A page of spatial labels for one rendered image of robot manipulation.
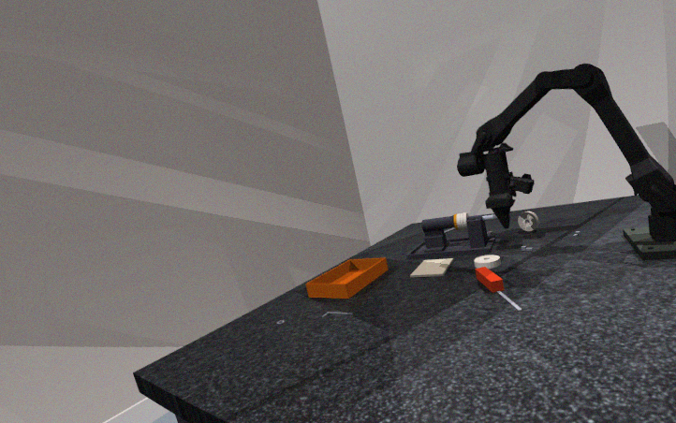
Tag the orange open tray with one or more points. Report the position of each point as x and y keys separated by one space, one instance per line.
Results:
x=346 y=280

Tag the orange-handled screwdriver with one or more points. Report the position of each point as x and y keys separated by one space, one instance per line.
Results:
x=494 y=283

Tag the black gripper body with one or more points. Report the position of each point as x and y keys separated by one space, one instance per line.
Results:
x=500 y=196

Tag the cream short cylindrical disc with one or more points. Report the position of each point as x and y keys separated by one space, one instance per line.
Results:
x=533 y=221

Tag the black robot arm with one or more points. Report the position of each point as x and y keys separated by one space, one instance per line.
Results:
x=648 y=179

